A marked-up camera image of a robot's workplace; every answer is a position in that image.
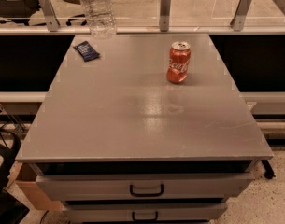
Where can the clear plastic water bottle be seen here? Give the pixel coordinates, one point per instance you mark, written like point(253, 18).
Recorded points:
point(100, 18)

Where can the blue rxbar wrapper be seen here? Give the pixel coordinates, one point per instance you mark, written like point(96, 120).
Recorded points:
point(86, 51)

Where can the grey swivel office chair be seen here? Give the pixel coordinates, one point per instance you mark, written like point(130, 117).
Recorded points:
point(80, 17)

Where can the dark office chair left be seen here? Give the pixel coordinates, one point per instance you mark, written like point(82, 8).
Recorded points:
point(18, 11)

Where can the clear acrylic barrier panel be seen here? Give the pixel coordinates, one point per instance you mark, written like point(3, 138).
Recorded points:
point(184, 13)

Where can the red coca-cola can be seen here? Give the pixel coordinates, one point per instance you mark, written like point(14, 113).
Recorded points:
point(179, 60)

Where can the cardboard box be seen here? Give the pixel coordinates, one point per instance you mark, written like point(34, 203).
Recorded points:
point(24, 178)

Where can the grey lower drawer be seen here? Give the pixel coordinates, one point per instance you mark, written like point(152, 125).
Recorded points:
point(167, 212)

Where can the grey drawer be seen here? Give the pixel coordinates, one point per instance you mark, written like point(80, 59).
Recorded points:
point(116, 187)
point(167, 212)

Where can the black chair lower left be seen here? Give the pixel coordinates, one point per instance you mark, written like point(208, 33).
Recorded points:
point(12, 211)

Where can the grey upper drawer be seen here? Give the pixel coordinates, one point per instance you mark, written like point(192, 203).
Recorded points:
point(116, 187)

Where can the left metal bracket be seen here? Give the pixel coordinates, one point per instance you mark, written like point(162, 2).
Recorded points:
point(49, 15)

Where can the metal bracket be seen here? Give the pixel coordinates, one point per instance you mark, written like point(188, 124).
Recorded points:
point(165, 6)
point(49, 15)
point(238, 21)

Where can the middle metal bracket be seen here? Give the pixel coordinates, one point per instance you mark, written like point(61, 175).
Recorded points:
point(165, 6)

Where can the right metal bracket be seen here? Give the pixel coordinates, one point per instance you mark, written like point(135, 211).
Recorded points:
point(238, 21)

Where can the black upper drawer handle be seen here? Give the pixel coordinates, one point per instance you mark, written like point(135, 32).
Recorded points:
point(146, 192)

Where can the black drawer handle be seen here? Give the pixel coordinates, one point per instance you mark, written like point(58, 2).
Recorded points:
point(148, 217)
point(146, 192)

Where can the black lower drawer handle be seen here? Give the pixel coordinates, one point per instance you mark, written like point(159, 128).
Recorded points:
point(148, 217)

